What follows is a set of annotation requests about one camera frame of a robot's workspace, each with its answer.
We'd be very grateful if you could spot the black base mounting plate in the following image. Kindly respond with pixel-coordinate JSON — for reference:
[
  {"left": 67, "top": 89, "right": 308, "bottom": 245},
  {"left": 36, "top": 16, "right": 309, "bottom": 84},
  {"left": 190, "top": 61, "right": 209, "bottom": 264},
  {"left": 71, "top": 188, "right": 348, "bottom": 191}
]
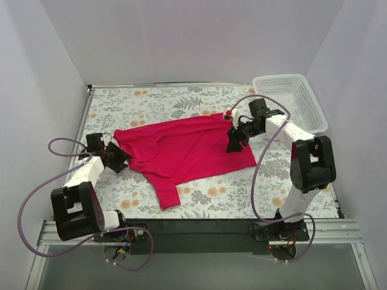
[{"left": 93, "top": 219, "right": 312, "bottom": 254}]

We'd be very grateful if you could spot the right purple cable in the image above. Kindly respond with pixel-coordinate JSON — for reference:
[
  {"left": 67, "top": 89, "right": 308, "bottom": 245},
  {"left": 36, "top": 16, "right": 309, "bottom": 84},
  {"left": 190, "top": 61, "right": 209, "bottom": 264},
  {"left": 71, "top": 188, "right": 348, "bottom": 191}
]
[{"left": 222, "top": 94, "right": 317, "bottom": 263}]

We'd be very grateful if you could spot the magenta t shirt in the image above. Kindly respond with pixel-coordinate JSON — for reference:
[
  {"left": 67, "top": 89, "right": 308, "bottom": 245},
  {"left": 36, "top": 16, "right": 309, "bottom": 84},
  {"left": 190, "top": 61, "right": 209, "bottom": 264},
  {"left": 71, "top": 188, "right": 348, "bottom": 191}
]
[{"left": 114, "top": 113, "right": 256, "bottom": 210}]

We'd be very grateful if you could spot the aluminium frame rail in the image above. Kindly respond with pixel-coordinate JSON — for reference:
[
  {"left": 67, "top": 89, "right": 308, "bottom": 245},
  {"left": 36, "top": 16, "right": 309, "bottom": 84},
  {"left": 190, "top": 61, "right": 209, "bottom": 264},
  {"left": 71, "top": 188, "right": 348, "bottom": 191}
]
[{"left": 27, "top": 219, "right": 377, "bottom": 289}]

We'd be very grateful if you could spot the purple cable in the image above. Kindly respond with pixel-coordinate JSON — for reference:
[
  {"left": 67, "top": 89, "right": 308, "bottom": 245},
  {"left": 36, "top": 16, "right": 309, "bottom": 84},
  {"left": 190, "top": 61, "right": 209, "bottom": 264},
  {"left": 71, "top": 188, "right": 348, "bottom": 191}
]
[
  {"left": 17, "top": 137, "right": 155, "bottom": 271},
  {"left": 222, "top": 94, "right": 317, "bottom": 263}
]

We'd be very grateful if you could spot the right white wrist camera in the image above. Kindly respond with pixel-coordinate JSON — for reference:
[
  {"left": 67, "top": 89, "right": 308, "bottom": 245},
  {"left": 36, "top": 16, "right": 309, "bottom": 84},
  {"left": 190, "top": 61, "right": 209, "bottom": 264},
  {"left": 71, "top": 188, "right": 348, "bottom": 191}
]
[{"left": 223, "top": 109, "right": 240, "bottom": 128}]

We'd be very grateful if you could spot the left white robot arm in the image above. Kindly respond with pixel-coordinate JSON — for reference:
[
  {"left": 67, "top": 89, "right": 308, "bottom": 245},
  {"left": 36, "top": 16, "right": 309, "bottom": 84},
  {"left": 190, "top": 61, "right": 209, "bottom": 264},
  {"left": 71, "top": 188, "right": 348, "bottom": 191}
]
[{"left": 51, "top": 133, "right": 131, "bottom": 242}]

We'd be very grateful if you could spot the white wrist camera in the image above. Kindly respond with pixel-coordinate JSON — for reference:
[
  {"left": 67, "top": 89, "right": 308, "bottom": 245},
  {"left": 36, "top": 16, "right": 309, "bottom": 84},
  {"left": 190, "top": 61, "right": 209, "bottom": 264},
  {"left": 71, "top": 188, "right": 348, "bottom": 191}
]
[
  {"left": 223, "top": 109, "right": 240, "bottom": 128},
  {"left": 101, "top": 132, "right": 112, "bottom": 147}
]

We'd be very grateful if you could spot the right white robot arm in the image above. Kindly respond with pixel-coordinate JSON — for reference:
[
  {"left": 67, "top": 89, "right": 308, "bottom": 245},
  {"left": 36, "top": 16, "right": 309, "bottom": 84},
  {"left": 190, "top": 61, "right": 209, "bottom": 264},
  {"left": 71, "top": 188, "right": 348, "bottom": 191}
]
[{"left": 223, "top": 94, "right": 336, "bottom": 241}]

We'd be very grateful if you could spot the floral patterned table mat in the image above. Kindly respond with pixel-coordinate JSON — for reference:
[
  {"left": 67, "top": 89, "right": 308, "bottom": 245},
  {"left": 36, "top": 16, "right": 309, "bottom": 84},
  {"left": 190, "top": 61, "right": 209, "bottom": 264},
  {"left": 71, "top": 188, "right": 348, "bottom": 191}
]
[{"left": 59, "top": 85, "right": 338, "bottom": 220}]

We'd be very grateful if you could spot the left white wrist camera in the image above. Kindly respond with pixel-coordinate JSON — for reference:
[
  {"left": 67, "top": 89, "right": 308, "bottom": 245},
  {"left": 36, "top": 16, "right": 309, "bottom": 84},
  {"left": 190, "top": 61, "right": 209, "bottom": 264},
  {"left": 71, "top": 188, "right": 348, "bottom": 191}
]
[{"left": 101, "top": 132, "right": 112, "bottom": 147}]

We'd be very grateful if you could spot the white plastic basket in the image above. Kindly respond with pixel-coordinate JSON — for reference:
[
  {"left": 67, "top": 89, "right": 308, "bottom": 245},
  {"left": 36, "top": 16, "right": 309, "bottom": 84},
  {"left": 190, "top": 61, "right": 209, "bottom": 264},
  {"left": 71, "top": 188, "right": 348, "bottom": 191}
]
[{"left": 252, "top": 74, "right": 328, "bottom": 134}]

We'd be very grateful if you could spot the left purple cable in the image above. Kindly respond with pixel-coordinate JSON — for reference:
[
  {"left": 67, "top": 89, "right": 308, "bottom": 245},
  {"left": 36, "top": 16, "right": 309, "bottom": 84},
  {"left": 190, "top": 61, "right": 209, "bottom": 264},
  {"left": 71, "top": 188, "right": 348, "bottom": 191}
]
[{"left": 17, "top": 137, "right": 155, "bottom": 271}]

